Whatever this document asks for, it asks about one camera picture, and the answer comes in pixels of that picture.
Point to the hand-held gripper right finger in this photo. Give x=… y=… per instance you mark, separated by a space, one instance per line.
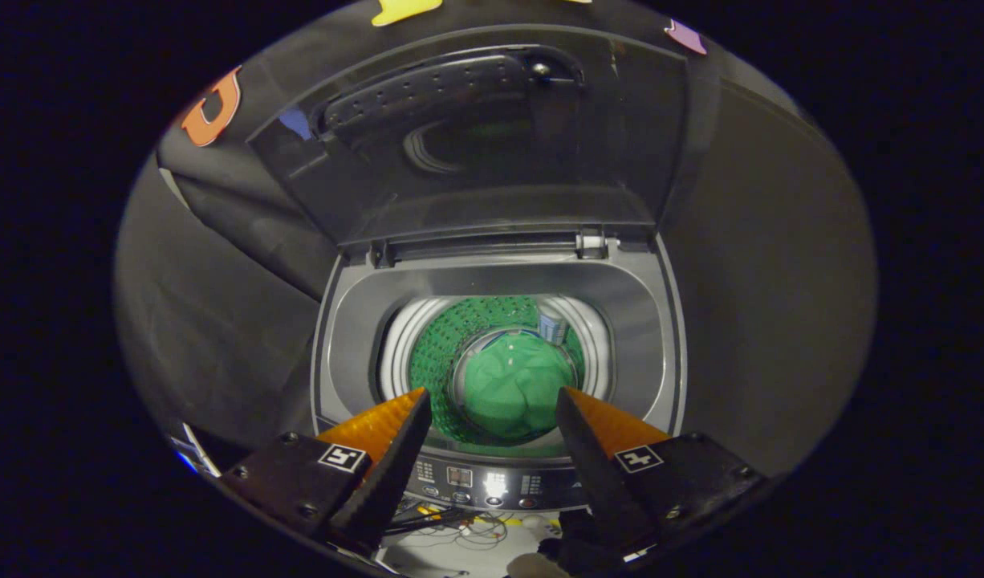
x=600 y=478

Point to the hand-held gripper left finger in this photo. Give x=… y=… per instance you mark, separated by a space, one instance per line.
x=384 y=478

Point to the green polo shirt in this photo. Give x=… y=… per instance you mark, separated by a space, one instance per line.
x=512 y=385

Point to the dark washing machine lid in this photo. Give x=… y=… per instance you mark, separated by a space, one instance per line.
x=492 y=185

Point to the white and blue object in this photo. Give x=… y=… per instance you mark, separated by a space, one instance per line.
x=193 y=453

